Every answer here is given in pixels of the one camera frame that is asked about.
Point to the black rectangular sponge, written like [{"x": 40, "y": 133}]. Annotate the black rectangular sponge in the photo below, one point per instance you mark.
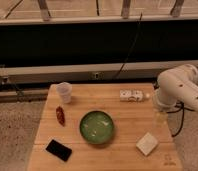
[{"x": 59, "y": 150}]

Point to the white square block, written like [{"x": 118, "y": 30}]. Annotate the white square block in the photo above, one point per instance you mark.
[{"x": 147, "y": 144}]

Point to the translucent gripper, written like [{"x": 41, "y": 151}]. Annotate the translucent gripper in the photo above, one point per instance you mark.
[{"x": 160, "y": 117}]

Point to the red dried chili pepper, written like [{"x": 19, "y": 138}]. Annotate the red dried chili pepper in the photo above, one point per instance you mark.
[{"x": 60, "y": 115}]

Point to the green ceramic bowl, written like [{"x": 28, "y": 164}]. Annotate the green ceramic bowl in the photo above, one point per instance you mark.
[{"x": 96, "y": 127}]

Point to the translucent plastic cup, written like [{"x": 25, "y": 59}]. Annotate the translucent plastic cup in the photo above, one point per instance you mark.
[{"x": 64, "y": 90}]

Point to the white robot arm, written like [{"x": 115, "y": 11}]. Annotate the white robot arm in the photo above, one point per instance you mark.
[{"x": 176, "y": 84}]

